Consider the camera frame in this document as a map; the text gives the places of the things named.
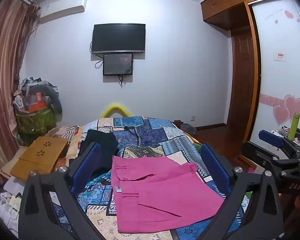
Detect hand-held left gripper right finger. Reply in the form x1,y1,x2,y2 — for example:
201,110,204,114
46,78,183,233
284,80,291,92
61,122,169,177
200,143,284,240

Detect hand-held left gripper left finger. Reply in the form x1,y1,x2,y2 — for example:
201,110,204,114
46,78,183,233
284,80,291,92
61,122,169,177
18,142,108,240

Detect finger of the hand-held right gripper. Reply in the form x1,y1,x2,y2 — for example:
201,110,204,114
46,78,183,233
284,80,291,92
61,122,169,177
258,129,300,155
241,141,294,174

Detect pink pants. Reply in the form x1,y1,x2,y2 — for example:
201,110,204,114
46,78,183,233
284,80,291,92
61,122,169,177
111,155,225,233

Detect dark folded pants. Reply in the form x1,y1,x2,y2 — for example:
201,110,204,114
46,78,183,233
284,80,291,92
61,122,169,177
79,129,120,178

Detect green bottle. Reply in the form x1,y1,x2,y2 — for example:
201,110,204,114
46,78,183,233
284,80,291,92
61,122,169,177
287,113,300,140

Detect wooden lap desk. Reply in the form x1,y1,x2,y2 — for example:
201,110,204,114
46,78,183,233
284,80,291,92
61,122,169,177
9,136,69,181

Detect yellow foam arch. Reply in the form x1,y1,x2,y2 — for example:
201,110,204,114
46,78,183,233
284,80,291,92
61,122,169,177
101,103,130,118

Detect patchwork printed blanket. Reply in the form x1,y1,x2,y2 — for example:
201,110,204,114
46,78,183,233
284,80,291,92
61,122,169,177
49,116,253,240

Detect wooden door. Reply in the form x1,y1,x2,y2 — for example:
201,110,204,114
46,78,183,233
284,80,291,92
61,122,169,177
226,26,262,143

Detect green patterned bag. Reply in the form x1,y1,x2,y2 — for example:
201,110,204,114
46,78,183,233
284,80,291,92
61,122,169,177
15,105,57,147

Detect white heart-print sliding door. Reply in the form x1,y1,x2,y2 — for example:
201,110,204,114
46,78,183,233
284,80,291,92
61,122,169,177
249,0,300,145

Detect grey pillow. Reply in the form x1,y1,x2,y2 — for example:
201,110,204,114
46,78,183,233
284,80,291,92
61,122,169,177
26,82,63,114

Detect orange box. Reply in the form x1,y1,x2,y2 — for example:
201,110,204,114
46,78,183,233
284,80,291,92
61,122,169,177
27,92,48,113

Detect pile of white papers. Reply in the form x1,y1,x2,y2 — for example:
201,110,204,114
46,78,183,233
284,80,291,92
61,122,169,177
0,176,28,238

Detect striped brown curtain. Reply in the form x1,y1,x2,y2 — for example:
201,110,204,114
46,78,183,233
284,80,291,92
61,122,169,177
0,0,39,188

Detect wooden overhead wardrobe cabinet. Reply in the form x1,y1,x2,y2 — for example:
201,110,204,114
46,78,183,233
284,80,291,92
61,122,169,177
200,0,288,30

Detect white air conditioner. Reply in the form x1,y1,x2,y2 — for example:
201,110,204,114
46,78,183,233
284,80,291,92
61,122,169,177
37,0,87,25

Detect small black wall monitor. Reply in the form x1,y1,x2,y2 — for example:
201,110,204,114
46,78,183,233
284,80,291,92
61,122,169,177
103,53,134,76

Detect black wall television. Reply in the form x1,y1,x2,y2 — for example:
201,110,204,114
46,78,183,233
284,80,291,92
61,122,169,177
91,23,146,54

